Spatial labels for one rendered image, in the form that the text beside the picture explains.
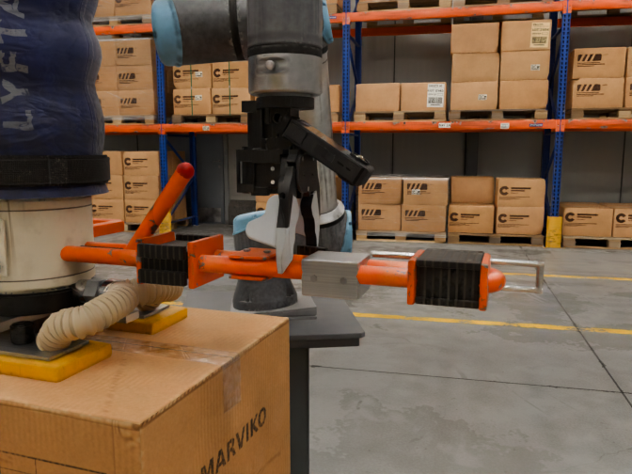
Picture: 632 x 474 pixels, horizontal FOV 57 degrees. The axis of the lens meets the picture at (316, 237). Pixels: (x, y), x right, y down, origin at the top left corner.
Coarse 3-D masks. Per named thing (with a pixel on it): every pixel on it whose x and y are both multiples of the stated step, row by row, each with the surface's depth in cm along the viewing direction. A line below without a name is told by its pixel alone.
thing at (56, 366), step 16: (0, 336) 78; (16, 336) 74; (32, 336) 75; (0, 352) 72; (16, 352) 72; (32, 352) 72; (48, 352) 72; (64, 352) 72; (80, 352) 73; (96, 352) 74; (0, 368) 70; (16, 368) 70; (32, 368) 69; (48, 368) 68; (64, 368) 69; (80, 368) 71
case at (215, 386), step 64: (192, 320) 93; (256, 320) 93; (0, 384) 68; (64, 384) 68; (128, 384) 68; (192, 384) 68; (256, 384) 84; (0, 448) 65; (64, 448) 61; (128, 448) 59; (192, 448) 68; (256, 448) 85
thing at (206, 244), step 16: (144, 240) 75; (160, 240) 78; (176, 240) 81; (192, 240) 81; (208, 240) 75; (144, 256) 73; (160, 256) 72; (176, 256) 72; (192, 256) 72; (144, 272) 73; (160, 272) 73; (176, 272) 72; (192, 272) 72; (192, 288) 72
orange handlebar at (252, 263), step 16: (96, 224) 104; (112, 224) 107; (64, 256) 79; (80, 256) 78; (96, 256) 78; (112, 256) 77; (128, 256) 76; (208, 256) 73; (224, 256) 73; (240, 256) 71; (256, 256) 70; (272, 256) 72; (304, 256) 73; (208, 272) 73; (224, 272) 72; (240, 272) 71; (256, 272) 70; (272, 272) 70; (288, 272) 69; (368, 272) 66; (384, 272) 65; (400, 272) 65; (496, 272) 64; (496, 288) 62
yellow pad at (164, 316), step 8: (160, 304) 94; (144, 312) 89; (152, 312) 90; (160, 312) 91; (168, 312) 91; (176, 312) 92; (184, 312) 94; (136, 320) 87; (144, 320) 87; (152, 320) 87; (160, 320) 88; (168, 320) 89; (176, 320) 92; (112, 328) 88; (120, 328) 87; (128, 328) 87; (136, 328) 86; (144, 328) 86; (152, 328) 86; (160, 328) 87
